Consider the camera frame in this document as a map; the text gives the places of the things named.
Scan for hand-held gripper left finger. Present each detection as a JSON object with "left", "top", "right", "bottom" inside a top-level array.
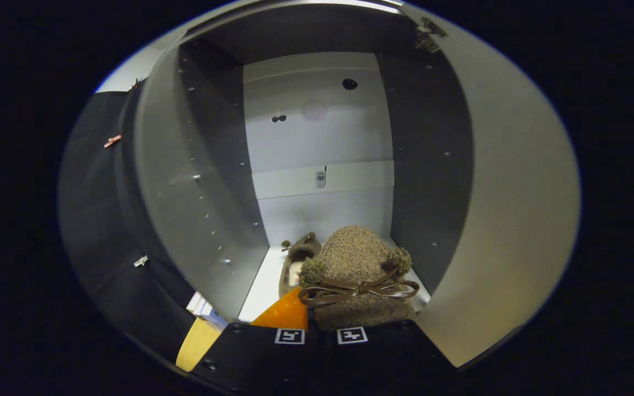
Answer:
[{"left": 190, "top": 286, "right": 311, "bottom": 396}]

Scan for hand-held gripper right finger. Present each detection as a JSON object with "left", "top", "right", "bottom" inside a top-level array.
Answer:
[{"left": 310, "top": 320, "right": 458, "bottom": 396}]

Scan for brown fuzzy shoe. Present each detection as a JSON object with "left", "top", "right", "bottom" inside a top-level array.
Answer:
[
  {"left": 278, "top": 232, "right": 323, "bottom": 299},
  {"left": 298, "top": 225, "right": 421, "bottom": 332}
]

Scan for beige shoe cabinet door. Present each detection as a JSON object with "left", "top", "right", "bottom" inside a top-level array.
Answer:
[{"left": 400, "top": 3, "right": 582, "bottom": 368}]

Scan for grey shoe cabinet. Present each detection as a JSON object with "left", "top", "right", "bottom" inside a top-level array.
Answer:
[{"left": 116, "top": 0, "right": 474, "bottom": 333}]

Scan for black backdrop cloth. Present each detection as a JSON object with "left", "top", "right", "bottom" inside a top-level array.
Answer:
[{"left": 57, "top": 91, "right": 196, "bottom": 358}]

